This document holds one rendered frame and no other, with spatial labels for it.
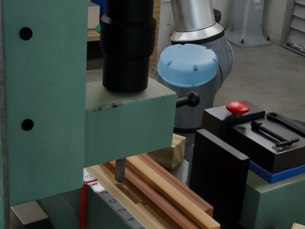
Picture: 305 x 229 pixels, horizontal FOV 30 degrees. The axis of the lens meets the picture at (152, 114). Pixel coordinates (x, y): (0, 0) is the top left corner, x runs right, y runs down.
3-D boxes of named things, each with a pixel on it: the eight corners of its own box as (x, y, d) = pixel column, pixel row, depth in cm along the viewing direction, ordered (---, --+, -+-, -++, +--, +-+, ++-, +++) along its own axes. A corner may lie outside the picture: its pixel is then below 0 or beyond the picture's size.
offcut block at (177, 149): (145, 161, 84) (147, 139, 83) (159, 151, 88) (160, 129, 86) (171, 170, 83) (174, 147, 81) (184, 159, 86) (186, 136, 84)
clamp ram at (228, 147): (274, 209, 74) (286, 147, 71) (231, 224, 70) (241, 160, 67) (229, 177, 81) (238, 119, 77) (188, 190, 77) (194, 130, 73)
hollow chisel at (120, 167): (124, 181, 69) (126, 144, 67) (118, 182, 69) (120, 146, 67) (120, 177, 70) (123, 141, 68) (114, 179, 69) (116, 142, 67)
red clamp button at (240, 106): (253, 113, 75) (254, 106, 74) (236, 117, 73) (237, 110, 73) (238, 105, 77) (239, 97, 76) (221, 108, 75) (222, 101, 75)
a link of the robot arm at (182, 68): (145, 121, 145) (150, 56, 138) (165, 97, 160) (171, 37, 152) (203, 133, 141) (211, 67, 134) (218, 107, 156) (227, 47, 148)
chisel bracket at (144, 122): (172, 158, 68) (178, 92, 64) (65, 186, 60) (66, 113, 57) (139, 133, 73) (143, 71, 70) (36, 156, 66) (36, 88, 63)
